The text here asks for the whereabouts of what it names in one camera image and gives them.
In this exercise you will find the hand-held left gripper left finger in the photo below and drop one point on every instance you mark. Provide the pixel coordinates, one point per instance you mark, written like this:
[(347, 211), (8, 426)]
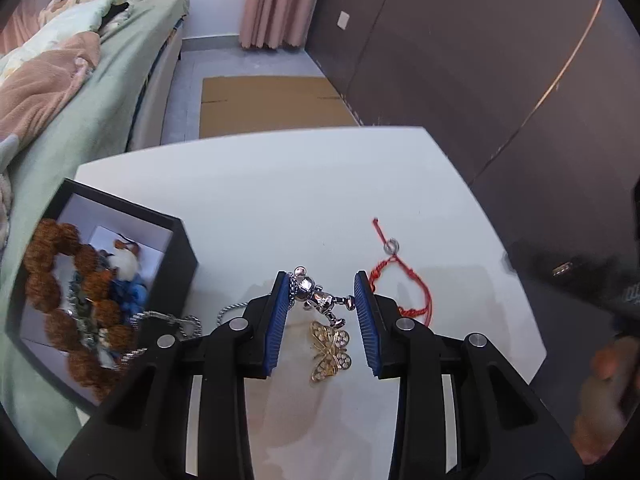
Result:
[(277, 325)]

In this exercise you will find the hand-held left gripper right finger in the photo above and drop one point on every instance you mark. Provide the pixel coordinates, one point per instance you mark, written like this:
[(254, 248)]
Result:
[(367, 330)]

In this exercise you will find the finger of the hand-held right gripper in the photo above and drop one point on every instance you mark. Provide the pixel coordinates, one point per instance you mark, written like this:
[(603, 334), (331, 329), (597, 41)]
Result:
[(532, 262)]

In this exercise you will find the gold butterfly brooch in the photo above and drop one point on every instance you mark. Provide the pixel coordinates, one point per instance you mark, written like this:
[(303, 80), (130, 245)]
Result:
[(330, 355)]

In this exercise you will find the black jewelry box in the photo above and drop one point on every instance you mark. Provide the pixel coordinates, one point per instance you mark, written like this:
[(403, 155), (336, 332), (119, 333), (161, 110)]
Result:
[(182, 260)]

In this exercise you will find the white fabric flower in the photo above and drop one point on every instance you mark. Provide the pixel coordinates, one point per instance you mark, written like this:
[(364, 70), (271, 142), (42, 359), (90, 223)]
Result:
[(125, 262)]

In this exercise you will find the person's right hand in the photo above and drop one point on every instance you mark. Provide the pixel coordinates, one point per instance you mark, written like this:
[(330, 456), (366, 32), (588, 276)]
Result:
[(610, 410)]

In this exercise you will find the flat cardboard sheet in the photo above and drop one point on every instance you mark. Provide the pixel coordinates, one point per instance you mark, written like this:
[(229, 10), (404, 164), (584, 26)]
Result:
[(270, 105)]

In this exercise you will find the bed with green sheet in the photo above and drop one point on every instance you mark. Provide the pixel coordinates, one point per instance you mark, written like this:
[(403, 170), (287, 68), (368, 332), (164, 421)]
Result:
[(115, 85)]

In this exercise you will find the pink curtain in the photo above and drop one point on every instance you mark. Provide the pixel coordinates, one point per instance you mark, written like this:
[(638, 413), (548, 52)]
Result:
[(280, 5)]

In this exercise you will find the pink fleece blanket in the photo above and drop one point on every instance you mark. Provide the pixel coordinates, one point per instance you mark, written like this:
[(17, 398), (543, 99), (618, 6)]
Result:
[(45, 85)]

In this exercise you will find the black cloth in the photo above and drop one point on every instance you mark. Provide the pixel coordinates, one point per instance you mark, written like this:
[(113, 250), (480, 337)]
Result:
[(117, 12)]

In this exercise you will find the pale green pillow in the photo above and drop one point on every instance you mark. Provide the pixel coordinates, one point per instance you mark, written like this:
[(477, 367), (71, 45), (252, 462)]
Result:
[(80, 15)]

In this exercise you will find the pale printed quilt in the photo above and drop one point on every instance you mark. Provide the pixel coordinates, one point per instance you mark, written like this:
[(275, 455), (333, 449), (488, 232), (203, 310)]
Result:
[(12, 65)]

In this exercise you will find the white wall socket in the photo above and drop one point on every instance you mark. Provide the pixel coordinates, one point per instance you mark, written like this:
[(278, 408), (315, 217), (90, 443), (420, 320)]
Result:
[(343, 20)]

